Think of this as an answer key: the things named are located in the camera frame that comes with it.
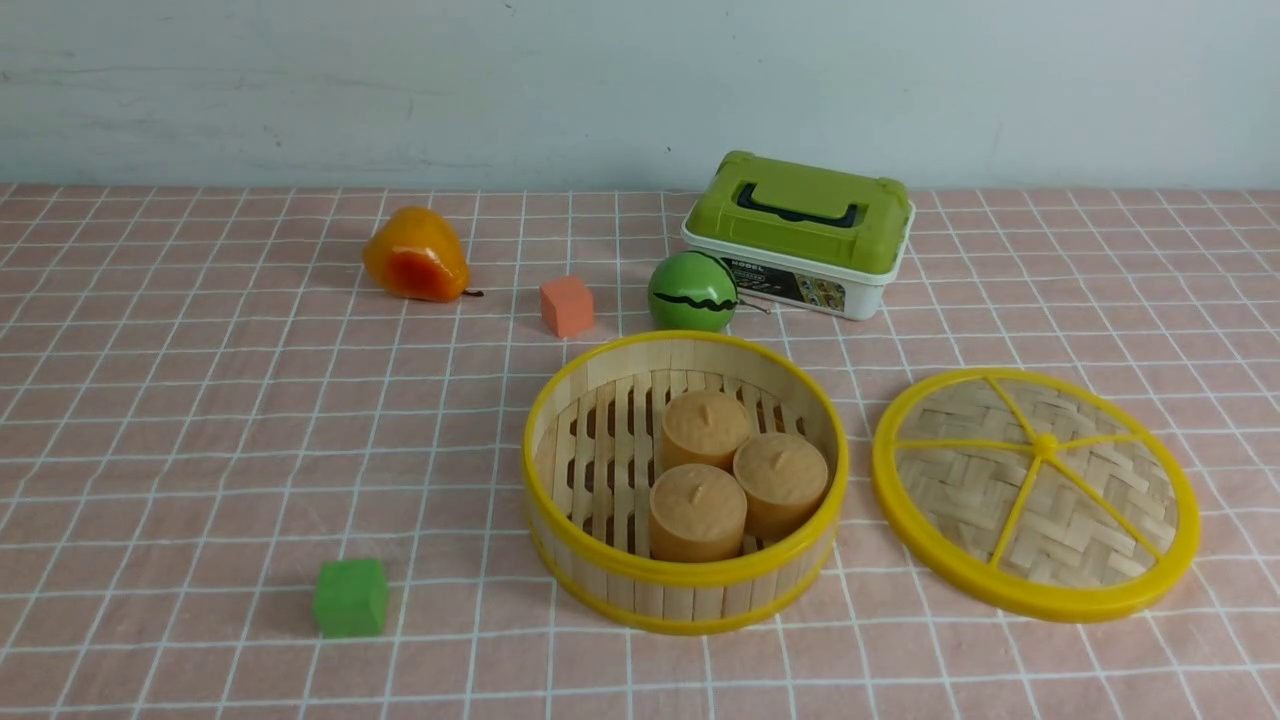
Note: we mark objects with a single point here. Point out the yellow woven steamer lid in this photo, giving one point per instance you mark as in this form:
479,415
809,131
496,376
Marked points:
1033,495

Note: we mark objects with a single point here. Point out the yellow bamboo steamer basket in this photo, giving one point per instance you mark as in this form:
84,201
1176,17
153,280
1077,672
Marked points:
590,456

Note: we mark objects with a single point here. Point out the green toy watermelon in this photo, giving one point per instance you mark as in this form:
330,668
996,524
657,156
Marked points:
694,291

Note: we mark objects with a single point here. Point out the tan cylindrical bun back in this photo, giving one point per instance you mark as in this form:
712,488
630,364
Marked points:
705,426

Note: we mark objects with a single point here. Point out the tan cylindrical bun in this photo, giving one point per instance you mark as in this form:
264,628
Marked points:
697,514
705,426
784,478

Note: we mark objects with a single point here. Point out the orange foam cube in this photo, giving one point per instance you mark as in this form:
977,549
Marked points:
567,306

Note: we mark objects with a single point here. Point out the tan cylindrical bun front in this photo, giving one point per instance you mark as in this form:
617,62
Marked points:
697,514

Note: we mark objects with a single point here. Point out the tan cylindrical bun right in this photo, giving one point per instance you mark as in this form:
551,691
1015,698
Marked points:
784,478

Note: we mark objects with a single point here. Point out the green white plastic toolbox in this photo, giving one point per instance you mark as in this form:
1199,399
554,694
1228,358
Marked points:
801,235

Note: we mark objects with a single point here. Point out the orange toy pear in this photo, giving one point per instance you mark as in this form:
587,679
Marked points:
417,255

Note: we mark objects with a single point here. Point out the green foam cube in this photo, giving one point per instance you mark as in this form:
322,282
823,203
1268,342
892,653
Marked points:
351,598

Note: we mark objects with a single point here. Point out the pink checkered tablecloth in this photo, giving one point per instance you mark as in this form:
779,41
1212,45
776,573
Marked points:
205,397

